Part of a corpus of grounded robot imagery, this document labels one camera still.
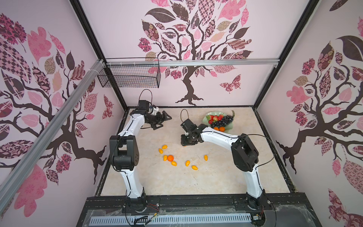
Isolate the dark fake grape bunch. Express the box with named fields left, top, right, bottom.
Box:
left=210, top=110, right=235, bottom=128

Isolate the white vented cable duct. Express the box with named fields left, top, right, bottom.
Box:
left=88, top=213, right=251, bottom=227

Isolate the aluminium rail left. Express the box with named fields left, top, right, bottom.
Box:
left=1, top=59, right=105, bottom=212

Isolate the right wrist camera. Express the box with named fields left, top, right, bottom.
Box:
left=181, top=118, right=197, bottom=135

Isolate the light green wavy fruit bowl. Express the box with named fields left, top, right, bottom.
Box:
left=202, top=110, right=235, bottom=133

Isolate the black base frame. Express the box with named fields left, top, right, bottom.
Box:
left=77, top=193, right=321, bottom=227

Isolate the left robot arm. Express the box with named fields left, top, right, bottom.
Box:
left=109, top=100, right=172, bottom=213

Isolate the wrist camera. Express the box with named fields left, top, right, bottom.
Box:
left=149, top=105, right=159, bottom=115
left=181, top=118, right=197, bottom=135

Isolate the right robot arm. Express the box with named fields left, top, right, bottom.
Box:
left=181, top=123, right=268, bottom=210

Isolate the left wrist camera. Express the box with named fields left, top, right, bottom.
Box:
left=149, top=105, right=159, bottom=115

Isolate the aluminium rail back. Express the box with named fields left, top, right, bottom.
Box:
left=106, top=58, right=280, bottom=67

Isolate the black wire basket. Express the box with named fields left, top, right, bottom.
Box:
left=97, top=57, right=161, bottom=89

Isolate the aluminium rail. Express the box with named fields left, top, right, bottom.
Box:
left=106, top=58, right=280, bottom=67
left=1, top=59, right=105, bottom=212

